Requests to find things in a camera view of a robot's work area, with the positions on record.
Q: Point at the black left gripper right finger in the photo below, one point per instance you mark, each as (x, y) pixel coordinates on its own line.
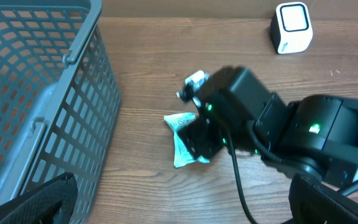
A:
(313, 202)

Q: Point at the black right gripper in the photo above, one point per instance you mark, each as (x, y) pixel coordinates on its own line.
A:
(202, 138)

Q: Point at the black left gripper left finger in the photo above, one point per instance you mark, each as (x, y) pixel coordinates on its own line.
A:
(51, 202)

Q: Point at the teal snack bar packet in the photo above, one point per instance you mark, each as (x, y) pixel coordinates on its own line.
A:
(182, 156)

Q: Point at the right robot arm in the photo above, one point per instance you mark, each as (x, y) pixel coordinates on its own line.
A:
(316, 136)

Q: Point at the white barcode scanner stand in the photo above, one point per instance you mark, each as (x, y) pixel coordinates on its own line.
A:
(290, 28)

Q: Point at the grey plastic mesh basket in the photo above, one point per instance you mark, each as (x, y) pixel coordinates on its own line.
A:
(59, 100)

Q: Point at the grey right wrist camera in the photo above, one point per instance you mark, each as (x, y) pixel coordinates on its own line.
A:
(191, 85)

